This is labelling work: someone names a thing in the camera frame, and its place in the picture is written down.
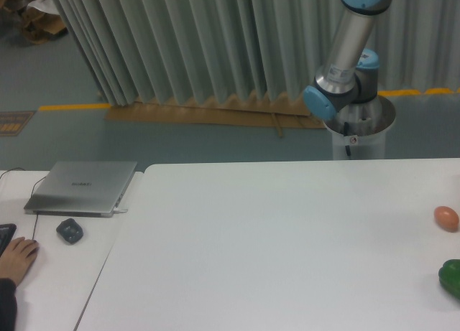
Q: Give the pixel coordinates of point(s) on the person's bare hand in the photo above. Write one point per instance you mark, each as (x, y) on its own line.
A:
(17, 259)

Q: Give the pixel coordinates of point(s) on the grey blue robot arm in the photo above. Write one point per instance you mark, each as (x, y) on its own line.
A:
(350, 72)

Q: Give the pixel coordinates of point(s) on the dark sleeved forearm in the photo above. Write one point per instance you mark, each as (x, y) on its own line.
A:
(8, 305)

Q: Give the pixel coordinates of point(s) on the green bell pepper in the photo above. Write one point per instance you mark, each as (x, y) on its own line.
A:
(449, 277)

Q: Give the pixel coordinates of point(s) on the black keyboard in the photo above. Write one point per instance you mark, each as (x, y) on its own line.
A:
(6, 234)

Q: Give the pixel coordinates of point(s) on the white side table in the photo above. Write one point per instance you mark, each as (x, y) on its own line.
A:
(58, 285)

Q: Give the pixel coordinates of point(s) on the black round controller device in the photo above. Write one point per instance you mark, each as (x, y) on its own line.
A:
(70, 231)

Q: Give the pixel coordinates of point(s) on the silver closed laptop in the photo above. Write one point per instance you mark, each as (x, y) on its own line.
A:
(82, 188)

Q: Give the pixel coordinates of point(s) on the crumpled brown cardboard pile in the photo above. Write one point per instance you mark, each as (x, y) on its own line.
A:
(38, 21)

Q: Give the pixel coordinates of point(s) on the grey pleated curtain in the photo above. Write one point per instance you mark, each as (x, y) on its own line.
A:
(193, 50)

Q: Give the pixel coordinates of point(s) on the brown cardboard floor sheet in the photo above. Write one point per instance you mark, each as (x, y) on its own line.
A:
(279, 114)

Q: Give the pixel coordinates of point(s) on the brown egg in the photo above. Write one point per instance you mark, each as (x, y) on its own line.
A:
(446, 218)

